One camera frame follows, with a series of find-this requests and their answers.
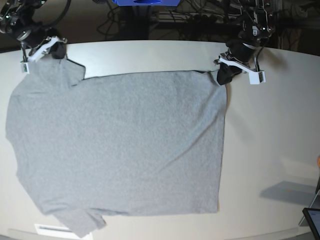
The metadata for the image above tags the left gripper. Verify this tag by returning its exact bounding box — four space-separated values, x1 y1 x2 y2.
217 39 257 86

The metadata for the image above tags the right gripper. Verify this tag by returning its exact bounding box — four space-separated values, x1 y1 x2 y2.
16 25 67 60

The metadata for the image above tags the grey T-shirt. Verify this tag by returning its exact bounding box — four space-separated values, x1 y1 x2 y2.
5 58 227 237

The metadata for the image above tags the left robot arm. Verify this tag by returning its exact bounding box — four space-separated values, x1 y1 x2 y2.
214 0 274 86

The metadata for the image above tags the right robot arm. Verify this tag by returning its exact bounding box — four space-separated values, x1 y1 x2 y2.
0 0 71 63

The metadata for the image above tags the black power strip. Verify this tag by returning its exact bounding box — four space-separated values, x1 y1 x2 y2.
190 13 225 24

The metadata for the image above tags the black tablet device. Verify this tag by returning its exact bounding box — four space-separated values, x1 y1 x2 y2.
302 208 320 240

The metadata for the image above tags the white table label strip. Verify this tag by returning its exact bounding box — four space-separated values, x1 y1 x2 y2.
34 223 72 233

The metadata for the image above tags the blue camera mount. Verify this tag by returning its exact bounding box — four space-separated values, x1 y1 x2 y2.
112 0 180 7

